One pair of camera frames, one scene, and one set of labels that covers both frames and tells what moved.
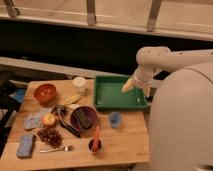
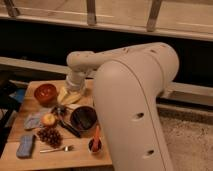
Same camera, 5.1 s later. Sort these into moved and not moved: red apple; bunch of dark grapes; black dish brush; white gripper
Moved: white gripper
Not moved: bunch of dark grapes; black dish brush; red apple
